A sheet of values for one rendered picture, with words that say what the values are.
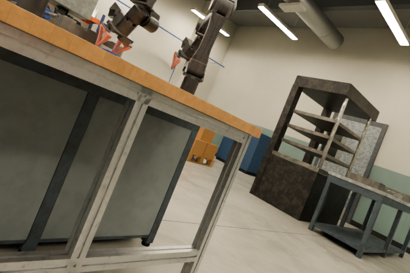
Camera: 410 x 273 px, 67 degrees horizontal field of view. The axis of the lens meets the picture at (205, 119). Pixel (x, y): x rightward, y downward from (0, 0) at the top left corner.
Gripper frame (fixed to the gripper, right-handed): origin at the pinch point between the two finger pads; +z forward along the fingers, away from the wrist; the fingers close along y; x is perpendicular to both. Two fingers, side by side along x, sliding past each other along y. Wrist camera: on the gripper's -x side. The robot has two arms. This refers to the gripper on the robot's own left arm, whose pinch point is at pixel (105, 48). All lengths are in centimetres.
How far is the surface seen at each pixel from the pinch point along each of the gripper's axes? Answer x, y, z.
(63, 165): 20.8, -4.7, 42.3
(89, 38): -5.7, 3.3, 1.7
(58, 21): -9.7, 14.0, 3.3
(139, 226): 41, -56, 61
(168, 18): -573, -580, 51
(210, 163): -123, -486, 156
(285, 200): 32, -392, 60
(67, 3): -89, -32, 21
